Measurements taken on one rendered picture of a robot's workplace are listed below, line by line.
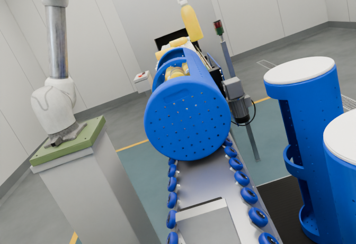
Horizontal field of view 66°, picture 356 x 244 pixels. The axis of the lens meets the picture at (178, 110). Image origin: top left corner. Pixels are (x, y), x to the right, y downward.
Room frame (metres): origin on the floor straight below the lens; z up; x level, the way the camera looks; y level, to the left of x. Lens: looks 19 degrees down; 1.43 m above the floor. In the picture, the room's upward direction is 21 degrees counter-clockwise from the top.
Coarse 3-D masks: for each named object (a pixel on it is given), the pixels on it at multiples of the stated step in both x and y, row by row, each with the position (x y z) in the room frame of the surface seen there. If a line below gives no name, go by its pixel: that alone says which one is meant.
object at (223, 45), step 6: (222, 42) 2.08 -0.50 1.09; (222, 48) 2.08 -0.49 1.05; (228, 54) 2.08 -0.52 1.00; (228, 60) 2.08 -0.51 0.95; (228, 66) 2.08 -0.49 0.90; (234, 72) 2.08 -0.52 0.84; (246, 126) 2.08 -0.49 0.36; (252, 138) 2.08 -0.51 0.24; (252, 144) 2.08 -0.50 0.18; (258, 156) 2.08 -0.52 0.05
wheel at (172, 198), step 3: (171, 192) 0.66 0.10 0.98; (174, 192) 0.66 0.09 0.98; (171, 195) 0.64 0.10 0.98; (174, 195) 0.64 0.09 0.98; (168, 198) 0.65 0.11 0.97; (171, 198) 0.64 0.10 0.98; (174, 198) 0.64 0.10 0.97; (168, 201) 0.65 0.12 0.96; (171, 201) 0.63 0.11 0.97; (174, 201) 0.63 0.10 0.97; (168, 204) 0.63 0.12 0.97; (171, 204) 0.63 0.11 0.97; (174, 204) 0.63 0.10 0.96; (168, 207) 0.64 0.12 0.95; (171, 207) 0.63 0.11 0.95
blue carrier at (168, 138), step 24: (192, 72) 0.94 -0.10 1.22; (168, 96) 0.83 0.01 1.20; (216, 96) 0.81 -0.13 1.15; (144, 120) 0.84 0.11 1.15; (168, 120) 0.83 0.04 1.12; (192, 120) 0.82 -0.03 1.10; (216, 120) 0.81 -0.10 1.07; (168, 144) 0.83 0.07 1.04; (192, 144) 0.83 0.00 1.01; (216, 144) 0.81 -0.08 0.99
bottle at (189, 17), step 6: (186, 6) 1.43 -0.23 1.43; (186, 12) 1.42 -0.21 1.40; (192, 12) 1.43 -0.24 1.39; (186, 18) 1.42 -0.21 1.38; (192, 18) 1.42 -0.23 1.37; (186, 24) 1.43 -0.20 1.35; (192, 24) 1.42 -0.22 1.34; (198, 24) 1.43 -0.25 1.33; (186, 30) 1.45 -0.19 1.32; (192, 30) 1.42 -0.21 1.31; (198, 30) 1.42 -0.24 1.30; (192, 36) 1.42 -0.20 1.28; (198, 36) 1.42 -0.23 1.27
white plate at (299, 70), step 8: (288, 64) 1.19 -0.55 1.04; (296, 64) 1.15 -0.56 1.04; (304, 64) 1.11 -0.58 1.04; (312, 64) 1.07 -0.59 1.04; (320, 64) 1.04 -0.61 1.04; (328, 64) 1.01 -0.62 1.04; (272, 72) 1.16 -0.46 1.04; (280, 72) 1.12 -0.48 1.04; (288, 72) 1.09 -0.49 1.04; (296, 72) 1.05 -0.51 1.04; (304, 72) 1.02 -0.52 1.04; (312, 72) 0.99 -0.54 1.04; (320, 72) 0.96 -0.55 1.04; (272, 80) 1.06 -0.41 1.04; (280, 80) 1.03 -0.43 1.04; (288, 80) 1.00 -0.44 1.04; (296, 80) 0.97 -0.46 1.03; (304, 80) 0.96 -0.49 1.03
